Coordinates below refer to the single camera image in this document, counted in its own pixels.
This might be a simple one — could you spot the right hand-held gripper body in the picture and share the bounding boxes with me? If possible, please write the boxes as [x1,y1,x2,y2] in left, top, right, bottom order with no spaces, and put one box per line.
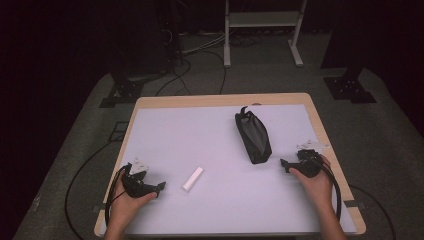
[288,139,331,179]

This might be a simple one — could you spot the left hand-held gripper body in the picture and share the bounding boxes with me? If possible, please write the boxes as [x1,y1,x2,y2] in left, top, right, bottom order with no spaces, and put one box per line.
[121,157,158,199]

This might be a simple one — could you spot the white eraser stick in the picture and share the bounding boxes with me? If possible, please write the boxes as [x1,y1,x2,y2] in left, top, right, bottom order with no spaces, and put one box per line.
[181,166,205,193]

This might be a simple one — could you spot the black mesh pencil case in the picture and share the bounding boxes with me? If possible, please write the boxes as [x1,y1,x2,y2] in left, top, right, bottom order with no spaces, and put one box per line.
[234,105,273,165]

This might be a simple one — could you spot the person's left hand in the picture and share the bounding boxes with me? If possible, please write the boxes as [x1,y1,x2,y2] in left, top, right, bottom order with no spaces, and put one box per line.
[109,168,159,226]

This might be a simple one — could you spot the person's right hand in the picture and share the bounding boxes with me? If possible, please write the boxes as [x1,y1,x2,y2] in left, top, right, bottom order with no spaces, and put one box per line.
[288,154,335,215]

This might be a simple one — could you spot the white table mat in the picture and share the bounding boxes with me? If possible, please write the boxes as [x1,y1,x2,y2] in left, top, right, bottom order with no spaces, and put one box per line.
[99,104,358,236]

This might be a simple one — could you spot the black stand base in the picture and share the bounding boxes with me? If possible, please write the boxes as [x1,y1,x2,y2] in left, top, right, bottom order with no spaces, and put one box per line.
[323,68,378,105]
[98,74,145,109]

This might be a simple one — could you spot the wooden table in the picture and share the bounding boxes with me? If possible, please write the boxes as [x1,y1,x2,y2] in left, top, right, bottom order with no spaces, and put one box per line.
[93,92,367,238]

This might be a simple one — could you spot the white metal stand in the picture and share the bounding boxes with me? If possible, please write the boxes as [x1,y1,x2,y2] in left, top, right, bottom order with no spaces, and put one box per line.
[223,0,308,69]

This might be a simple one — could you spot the left hand-held gripper black cable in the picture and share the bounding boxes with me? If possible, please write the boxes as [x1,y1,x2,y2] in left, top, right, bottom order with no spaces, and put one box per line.
[104,163,132,228]

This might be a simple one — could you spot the hand-held gripper black cable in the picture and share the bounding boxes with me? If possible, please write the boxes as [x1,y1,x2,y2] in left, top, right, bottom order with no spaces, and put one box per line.
[308,153,343,222]
[104,163,132,228]

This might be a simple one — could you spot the right hand-held gripper black cable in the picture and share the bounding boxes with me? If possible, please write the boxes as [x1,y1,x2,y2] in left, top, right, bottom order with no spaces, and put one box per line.
[308,153,343,222]

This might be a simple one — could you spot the black floor cable bundle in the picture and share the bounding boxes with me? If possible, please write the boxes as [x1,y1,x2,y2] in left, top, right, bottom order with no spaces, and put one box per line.
[154,33,228,97]

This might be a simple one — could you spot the white floor cables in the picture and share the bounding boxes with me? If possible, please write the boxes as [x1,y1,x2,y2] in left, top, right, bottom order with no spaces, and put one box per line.
[179,30,228,55]

